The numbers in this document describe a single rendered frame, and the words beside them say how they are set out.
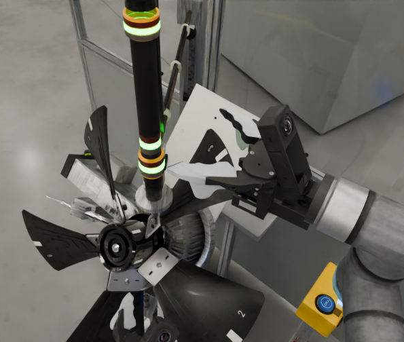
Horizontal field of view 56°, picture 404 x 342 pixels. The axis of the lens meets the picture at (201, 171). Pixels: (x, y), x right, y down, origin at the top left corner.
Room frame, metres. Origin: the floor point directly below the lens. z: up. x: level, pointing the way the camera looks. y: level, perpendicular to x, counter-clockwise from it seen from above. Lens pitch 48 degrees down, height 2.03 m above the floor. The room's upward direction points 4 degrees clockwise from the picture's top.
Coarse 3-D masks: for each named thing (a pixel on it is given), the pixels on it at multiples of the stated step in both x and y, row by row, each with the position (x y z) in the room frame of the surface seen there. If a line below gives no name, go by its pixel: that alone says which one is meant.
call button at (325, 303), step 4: (324, 296) 0.43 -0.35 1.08; (320, 300) 0.42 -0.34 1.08; (324, 300) 0.42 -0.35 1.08; (328, 300) 0.42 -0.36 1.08; (332, 300) 0.42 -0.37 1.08; (320, 304) 0.41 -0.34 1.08; (324, 304) 0.41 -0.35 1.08; (328, 304) 0.41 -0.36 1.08; (332, 304) 0.41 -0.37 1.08; (320, 308) 0.40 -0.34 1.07; (324, 308) 0.40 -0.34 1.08; (328, 308) 0.40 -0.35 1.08; (332, 308) 0.40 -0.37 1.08
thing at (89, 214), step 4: (48, 196) 0.71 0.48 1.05; (56, 200) 0.69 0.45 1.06; (64, 204) 0.67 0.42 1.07; (68, 204) 0.67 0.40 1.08; (88, 212) 0.63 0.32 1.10; (92, 212) 0.63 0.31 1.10; (88, 216) 0.62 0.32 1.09; (92, 216) 0.62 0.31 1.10; (96, 216) 0.61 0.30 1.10; (100, 216) 0.61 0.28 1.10; (96, 220) 0.61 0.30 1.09; (100, 220) 0.60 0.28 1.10; (104, 220) 0.60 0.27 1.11; (108, 220) 0.60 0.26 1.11; (108, 224) 0.59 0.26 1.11
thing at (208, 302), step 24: (192, 264) 0.44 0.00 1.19; (168, 288) 0.37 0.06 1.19; (192, 288) 0.38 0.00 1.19; (216, 288) 0.38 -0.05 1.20; (240, 288) 0.38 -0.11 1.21; (168, 312) 0.32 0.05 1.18; (192, 312) 0.32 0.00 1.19; (216, 312) 0.33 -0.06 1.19; (192, 336) 0.28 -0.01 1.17; (216, 336) 0.28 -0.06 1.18; (240, 336) 0.28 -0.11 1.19
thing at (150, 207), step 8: (136, 192) 0.44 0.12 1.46; (144, 192) 0.44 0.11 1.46; (168, 192) 0.44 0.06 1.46; (136, 200) 0.42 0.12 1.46; (144, 200) 0.42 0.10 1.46; (160, 200) 0.42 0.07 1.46; (168, 200) 0.42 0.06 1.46; (144, 208) 0.40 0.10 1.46; (152, 208) 0.40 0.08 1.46; (160, 208) 0.40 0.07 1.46
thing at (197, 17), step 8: (184, 0) 1.01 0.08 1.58; (192, 0) 1.01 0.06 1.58; (200, 0) 1.01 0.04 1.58; (184, 8) 1.01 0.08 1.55; (192, 8) 1.01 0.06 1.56; (200, 8) 1.01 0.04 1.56; (184, 16) 1.01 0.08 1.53; (192, 16) 1.01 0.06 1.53; (200, 16) 1.01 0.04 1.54; (192, 24) 1.01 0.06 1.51; (200, 24) 1.01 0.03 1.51
